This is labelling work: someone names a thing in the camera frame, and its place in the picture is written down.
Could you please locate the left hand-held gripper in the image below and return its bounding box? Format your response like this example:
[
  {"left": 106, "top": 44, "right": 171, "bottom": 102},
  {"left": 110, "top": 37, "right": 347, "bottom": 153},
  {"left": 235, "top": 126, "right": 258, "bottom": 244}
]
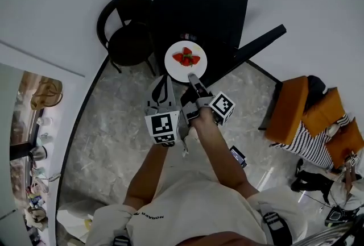
[{"left": 144, "top": 74, "right": 181, "bottom": 145}]

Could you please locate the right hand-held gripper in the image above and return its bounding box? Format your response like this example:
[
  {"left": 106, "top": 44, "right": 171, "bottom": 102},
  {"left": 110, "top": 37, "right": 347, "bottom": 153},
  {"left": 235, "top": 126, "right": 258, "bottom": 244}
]
[{"left": 180, "top": 73, "right": 236, "bottom": 126}]

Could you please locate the white round plate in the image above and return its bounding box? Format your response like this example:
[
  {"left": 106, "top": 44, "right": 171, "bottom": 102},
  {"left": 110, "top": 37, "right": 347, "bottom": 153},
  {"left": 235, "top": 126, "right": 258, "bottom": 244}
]
[{"left": 164, "top": 40, "right": 208, "bottom": 83}]

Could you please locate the black mini fridge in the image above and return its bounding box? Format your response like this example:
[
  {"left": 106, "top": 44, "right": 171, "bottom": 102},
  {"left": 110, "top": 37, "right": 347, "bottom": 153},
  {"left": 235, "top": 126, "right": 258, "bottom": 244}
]
[{"left": 150, "top": 0, "right": 287, "bottom": 88}]

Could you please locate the person's left forearm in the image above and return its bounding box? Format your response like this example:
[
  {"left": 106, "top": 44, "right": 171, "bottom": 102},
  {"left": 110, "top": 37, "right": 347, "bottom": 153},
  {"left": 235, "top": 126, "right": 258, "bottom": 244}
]
[{"left": 123, "top": 141, "right": 179, "bottom": 210}]

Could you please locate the person's right forearm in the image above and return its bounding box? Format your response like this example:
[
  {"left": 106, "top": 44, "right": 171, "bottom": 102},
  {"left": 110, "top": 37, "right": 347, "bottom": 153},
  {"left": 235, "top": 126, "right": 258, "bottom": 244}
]
[{"left": 189, "top": 107, "right": 259, "bottom": 199}]

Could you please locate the black round chair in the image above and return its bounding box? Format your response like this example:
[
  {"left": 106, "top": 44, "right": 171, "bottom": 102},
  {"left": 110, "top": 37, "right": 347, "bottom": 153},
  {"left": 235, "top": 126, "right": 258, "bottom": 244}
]
[{"left": 96, "top": 0, "right": 157, "bottom": 77}]

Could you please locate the black phone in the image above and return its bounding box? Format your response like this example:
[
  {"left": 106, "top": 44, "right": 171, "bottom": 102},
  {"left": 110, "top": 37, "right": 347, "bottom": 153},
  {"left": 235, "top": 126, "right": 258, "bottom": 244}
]
[{"left": 229, "top": 145, "right": 247, "bottom": 168}]

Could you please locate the orange sofa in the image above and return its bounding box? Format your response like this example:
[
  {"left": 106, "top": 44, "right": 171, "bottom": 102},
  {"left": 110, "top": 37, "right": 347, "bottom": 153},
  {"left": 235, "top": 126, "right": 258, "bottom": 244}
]
[{"left": 258, "top": 74, "right": 364, "bottom": 172}]

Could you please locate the person's white t-shirt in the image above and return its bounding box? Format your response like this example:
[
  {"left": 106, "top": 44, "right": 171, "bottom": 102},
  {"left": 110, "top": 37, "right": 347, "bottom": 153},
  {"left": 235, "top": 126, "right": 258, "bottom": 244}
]
[{"left": 85, "top": 125, "right": 308, "bottom": 246}]

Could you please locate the beige handbag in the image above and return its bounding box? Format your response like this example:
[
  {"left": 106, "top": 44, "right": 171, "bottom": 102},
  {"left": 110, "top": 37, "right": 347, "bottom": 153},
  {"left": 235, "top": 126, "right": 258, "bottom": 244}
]
[{"left": 30, "top": 76, "right": 64, "bottom": 111}]

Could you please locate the black garment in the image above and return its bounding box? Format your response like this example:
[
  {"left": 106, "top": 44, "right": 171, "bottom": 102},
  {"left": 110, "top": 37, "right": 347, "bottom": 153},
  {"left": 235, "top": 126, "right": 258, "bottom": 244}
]
[{"left": 305, "top": 74, "right": 328, "bottom": 115}]

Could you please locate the black and white striped blanket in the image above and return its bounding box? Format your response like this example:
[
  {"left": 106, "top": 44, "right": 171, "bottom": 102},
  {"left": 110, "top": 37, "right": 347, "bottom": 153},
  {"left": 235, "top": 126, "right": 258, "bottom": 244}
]
[{"left": 270, "top": 114, "right": 352, "bottom": 172}]

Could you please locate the orange cushion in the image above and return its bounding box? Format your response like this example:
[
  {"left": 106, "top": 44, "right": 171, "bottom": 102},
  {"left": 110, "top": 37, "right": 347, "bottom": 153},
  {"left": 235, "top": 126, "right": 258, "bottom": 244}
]
[
  {"left": 325, "top": 117, "right": 364, "bottom": 169},
  {"left": 301, "top": 87, "right": 346, "bottom": 138}
]

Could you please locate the silver kettle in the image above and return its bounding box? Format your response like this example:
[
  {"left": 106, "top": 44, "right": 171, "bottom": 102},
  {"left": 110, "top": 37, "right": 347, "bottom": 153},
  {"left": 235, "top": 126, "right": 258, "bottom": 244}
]
[{"left": 28, "top": 145, "right": 48, "bottom": 161}]

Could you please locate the white round pouf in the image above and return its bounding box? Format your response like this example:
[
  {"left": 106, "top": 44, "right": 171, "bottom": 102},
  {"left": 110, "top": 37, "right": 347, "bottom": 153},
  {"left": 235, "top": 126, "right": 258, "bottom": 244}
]
[{"left": 56, "top": 201, "right": 99, "bottom": 243}]

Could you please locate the pile of assorted small items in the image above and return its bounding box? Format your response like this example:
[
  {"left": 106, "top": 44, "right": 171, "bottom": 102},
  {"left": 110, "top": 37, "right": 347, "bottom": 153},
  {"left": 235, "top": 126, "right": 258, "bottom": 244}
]
[{"left": 24, "top": 165, "right": 51, "bottom": 231}]

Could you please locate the grey shoulder strap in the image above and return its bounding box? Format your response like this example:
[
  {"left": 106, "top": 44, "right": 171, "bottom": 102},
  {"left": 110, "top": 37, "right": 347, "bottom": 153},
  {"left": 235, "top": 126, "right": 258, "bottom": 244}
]
[
  {"left": 113, "top": 229, "right": 131, "bottom": 246},
  {"left": 257, "top": 202, "right": 293, "bottom": 245}
]

